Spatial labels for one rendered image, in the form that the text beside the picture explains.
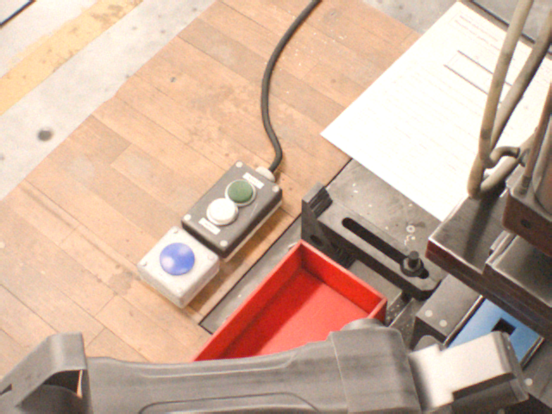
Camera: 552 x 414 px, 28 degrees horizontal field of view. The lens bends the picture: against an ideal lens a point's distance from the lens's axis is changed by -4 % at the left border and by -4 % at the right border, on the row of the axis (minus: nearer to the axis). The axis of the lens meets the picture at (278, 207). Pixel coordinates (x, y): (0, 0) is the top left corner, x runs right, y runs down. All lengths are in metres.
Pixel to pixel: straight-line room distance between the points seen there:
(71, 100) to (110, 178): 1.23
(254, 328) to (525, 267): 0.38
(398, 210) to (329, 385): 0.58
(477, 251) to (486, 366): 0.22
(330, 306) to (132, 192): 0.28
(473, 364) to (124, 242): 0.59
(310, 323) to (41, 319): 0.31
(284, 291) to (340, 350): 0.48
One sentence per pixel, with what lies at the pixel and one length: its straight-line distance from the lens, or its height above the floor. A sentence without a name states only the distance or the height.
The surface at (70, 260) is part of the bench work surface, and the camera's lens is 1.35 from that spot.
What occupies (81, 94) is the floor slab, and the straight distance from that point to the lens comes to 2.62.
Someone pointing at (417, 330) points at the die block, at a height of 0.96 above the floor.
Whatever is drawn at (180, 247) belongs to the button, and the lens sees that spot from 1.29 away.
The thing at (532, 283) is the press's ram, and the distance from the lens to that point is 1.02.
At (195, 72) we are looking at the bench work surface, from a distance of 1.48.
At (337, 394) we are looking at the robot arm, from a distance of 0.81.
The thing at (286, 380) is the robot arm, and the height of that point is 1.32.
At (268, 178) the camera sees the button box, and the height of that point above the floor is 0.92.
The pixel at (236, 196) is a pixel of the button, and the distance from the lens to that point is 1.32.
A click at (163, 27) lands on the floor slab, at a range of 2.72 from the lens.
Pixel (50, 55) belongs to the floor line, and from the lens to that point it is 2.71.
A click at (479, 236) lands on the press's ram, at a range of 1.08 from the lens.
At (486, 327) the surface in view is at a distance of 1.20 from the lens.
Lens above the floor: 2.06
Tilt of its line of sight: 59 degrees down
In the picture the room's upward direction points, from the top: 1 degrees counter-clockwise
